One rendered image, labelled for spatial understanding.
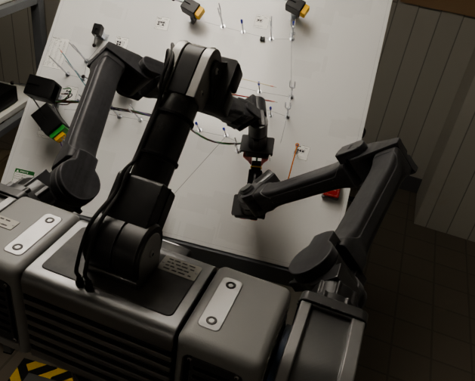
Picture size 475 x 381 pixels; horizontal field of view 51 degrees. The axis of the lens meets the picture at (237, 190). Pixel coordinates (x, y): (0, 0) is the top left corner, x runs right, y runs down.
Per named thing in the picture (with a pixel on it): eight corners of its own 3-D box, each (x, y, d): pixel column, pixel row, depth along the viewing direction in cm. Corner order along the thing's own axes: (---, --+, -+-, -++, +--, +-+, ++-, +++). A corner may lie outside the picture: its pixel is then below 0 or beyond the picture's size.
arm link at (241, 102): (115, 97, 114) (146, 72, 108) (112, 76, 116) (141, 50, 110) (235, 134, 147) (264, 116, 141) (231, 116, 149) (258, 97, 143)
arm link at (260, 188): (356, 149, 102) (384, 192, 104) (368, 134, 105) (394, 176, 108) (232, 193, 135) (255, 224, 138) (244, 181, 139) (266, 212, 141)
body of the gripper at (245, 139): (242, 137, 158) (242, 122, 152) (274, 141, 157) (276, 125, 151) (239, 153, 154) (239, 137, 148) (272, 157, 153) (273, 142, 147)
